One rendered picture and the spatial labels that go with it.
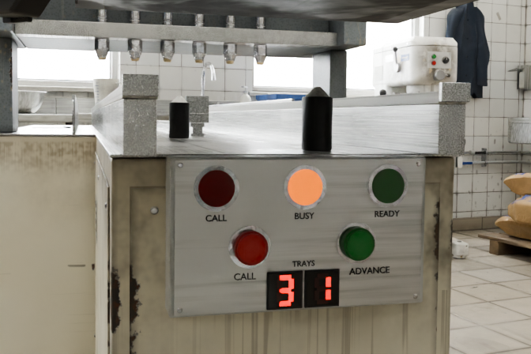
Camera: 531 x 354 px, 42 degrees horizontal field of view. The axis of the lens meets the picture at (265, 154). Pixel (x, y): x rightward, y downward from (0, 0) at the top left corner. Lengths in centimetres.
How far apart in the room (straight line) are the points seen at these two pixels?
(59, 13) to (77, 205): 37
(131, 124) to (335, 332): 28
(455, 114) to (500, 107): 528
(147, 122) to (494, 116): 540
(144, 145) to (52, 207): 74
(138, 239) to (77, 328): 75
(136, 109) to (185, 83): 404
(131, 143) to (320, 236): 19
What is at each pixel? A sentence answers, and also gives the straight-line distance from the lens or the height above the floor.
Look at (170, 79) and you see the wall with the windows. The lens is 461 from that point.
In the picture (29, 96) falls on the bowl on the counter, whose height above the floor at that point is 98.
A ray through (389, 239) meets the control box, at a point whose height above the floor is 76.
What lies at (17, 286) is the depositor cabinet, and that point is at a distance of 136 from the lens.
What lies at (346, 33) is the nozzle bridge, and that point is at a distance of 142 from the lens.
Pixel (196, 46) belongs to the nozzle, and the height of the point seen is 101.
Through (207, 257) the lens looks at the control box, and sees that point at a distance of 61.
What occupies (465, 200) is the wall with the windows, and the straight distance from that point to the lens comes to 578.
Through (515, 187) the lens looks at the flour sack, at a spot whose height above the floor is 44.
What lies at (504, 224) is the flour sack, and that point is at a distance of 484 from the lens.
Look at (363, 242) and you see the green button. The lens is 64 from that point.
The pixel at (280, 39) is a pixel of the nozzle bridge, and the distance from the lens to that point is 141.
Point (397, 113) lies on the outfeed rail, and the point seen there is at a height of 88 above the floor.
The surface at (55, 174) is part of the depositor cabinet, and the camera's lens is 132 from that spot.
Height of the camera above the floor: 87
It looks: 3 degrees down
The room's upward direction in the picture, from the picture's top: 1 degrees clockwise
